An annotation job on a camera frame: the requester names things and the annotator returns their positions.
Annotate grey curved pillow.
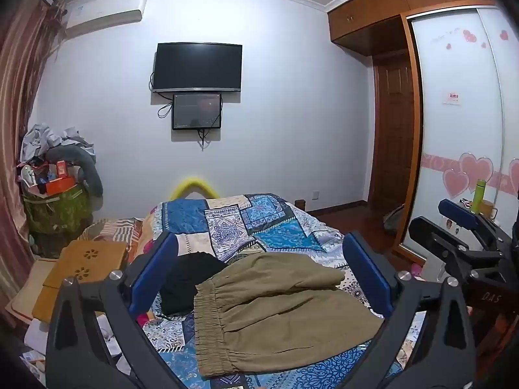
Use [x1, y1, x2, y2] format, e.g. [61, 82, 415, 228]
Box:
[46, 146, 104, 204]

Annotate pink striped cloth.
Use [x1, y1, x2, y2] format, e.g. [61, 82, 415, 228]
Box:
[81, 218, 143, 244]

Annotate pile of grey clothes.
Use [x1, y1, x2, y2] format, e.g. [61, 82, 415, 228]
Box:
[20, 124, 96, 167]

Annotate white air conditioner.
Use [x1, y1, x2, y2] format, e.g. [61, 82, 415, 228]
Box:
[65, 0, 146, 40]

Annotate yellow fuzzy hoop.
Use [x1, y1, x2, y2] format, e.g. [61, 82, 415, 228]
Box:
[169, 176, 220, 202]

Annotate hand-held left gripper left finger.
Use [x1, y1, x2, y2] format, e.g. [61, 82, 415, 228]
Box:
[45, 233, 191, 389]

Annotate wooden wardrobe with white doors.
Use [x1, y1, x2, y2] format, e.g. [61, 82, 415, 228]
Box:
[327, 0, 519, 261]

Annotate black wall television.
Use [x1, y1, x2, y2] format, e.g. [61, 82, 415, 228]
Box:
[152, 42, 243, 93]

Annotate blue patchwork blanket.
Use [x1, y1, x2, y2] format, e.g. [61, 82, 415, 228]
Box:
[134, 194, 426, 389]

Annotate brown wooden door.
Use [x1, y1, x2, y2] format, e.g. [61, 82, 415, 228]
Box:
[372, 51, 417, 216]

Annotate khaki pants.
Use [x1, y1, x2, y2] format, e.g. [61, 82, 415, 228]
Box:
[192, 253, 385, 381]

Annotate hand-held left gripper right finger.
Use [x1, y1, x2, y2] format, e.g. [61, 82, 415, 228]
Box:
[343, 231, 477, 389]

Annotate wooden lap desk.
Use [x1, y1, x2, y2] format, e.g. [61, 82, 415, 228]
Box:
[31, 240, 130, 325]

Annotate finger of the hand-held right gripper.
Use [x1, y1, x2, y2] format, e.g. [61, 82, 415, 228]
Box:
[408, 217, 503, 270]
[438, 198, 512, 239]

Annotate small black wall monitor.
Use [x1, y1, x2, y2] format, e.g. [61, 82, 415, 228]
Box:
[172, 93, 223, 131]

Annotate black cloth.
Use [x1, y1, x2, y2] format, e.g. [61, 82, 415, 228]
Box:
[160, 252, 228, 317]

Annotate pink striped curtain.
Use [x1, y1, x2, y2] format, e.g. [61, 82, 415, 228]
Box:
[0, 0, 67, 325]

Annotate grey plastic bag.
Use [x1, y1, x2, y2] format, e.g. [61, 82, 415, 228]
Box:
[383, 203, 406, 236]

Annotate green storage bag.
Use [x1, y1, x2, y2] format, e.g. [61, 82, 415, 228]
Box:
[22, 188, 94, 247]

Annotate beige flat board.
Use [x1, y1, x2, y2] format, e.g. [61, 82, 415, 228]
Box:
[4, 257, 57, 325]

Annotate green bottle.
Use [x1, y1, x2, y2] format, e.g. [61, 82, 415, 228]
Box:
[470, 178, 486, 214]

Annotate orange box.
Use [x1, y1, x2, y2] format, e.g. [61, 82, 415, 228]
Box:
[44, 176, 78, 195]

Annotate scattered white papers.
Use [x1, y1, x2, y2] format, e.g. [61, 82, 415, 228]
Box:
[21, 318, 124, 375]

